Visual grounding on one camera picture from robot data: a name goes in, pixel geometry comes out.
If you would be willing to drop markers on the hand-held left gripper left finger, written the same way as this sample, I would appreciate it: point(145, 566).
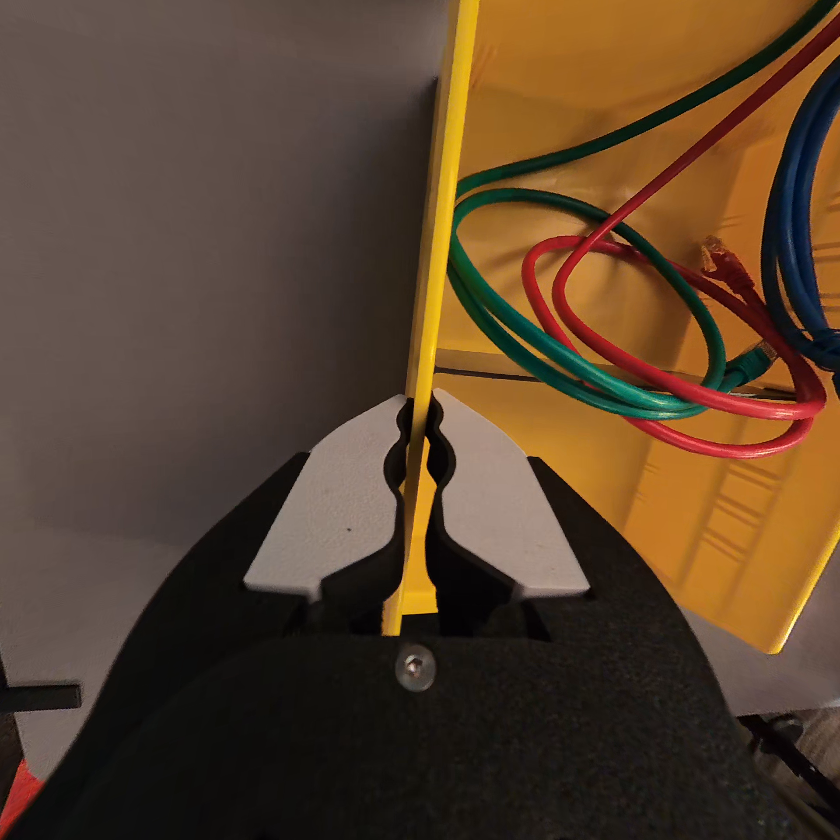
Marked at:
point(328, 525)

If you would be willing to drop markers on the yellow bin with divider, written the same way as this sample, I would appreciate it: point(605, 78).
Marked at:
point(590, 98)

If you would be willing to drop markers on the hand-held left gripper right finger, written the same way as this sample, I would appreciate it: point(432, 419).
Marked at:
point(512, 525)

